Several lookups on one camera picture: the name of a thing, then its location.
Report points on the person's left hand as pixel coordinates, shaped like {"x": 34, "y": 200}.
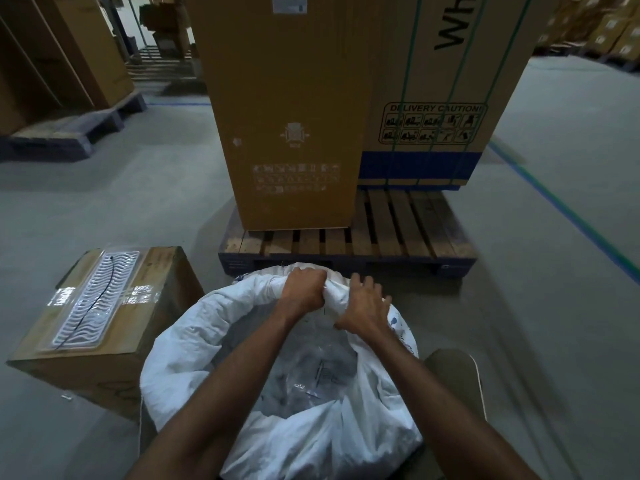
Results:
{"x": 302, "y": 292}

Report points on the person's right hand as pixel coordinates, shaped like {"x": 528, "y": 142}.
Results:
{"x": 365, "y": 309}

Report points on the large white woven sack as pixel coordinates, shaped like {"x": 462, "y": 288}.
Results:
{"x": 200, "y": 334}

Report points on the black cable tie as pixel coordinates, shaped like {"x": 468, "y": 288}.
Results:
{"x": 102, "y": 287}

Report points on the person's left forearm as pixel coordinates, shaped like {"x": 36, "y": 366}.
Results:
{"x": 215, "y": 404}

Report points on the person's right forearm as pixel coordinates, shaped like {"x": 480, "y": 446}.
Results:
{"x": 440, "y": 414}

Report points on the clear plastic inner bag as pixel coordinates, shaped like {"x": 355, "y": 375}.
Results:
{"x": 310, "y": 364}

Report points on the small cardboard box with handwriting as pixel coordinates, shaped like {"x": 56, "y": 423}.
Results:
{"x": 150, "y": 314}

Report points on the clear plastic tray wavy pattern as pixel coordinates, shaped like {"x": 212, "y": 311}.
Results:
{"x": 127, "y": 267}

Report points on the tall plain cardboard box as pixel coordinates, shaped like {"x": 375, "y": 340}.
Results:
{"x": 280, "y": 94}

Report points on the low slatted pallet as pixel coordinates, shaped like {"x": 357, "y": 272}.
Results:
{"x": 160, "y": 67}

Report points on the tall cardboard box blue band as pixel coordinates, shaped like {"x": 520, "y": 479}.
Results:
{"x": 500, "y": 69}

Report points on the dark wooden pallet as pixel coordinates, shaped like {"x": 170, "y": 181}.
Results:
{"x": 75, "y": 129}

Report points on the stack of small cardboard boxes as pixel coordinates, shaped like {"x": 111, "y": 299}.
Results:
{"x": 600, "y": 29}

